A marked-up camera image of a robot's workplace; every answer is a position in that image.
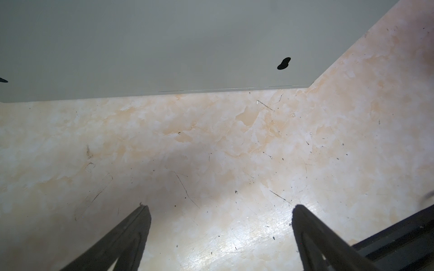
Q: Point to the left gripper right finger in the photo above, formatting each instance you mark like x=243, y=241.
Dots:
x=321, y=248

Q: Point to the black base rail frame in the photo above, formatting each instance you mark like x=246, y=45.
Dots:
x=405, y=246

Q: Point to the grey metal cabinet box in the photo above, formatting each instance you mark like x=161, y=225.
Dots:
x=61, y=50

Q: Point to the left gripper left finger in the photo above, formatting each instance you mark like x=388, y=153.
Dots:
x=122, y=247

